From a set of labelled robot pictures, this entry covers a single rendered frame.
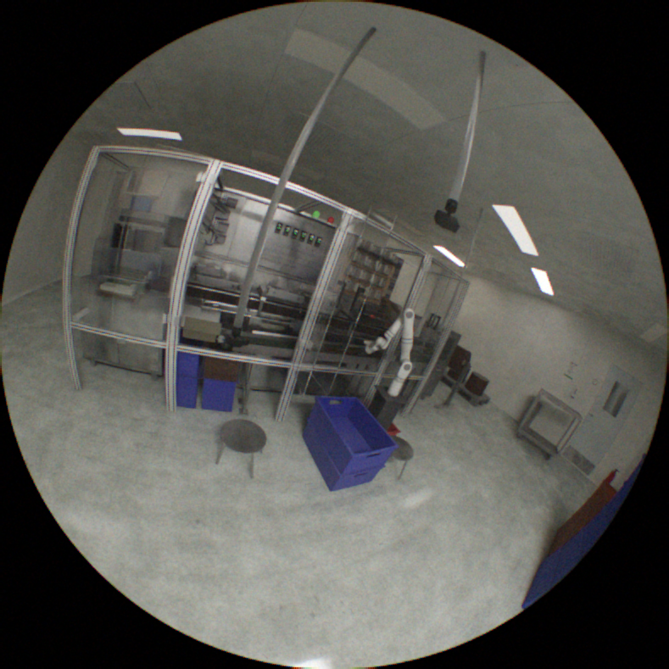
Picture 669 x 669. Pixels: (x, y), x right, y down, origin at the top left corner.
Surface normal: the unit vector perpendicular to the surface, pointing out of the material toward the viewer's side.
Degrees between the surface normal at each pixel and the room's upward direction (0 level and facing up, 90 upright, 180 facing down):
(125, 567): 0
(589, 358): 90
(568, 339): 90
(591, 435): 90
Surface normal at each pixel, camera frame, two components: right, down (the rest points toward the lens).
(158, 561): 0.33, -0.91
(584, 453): -0.85, -0.17
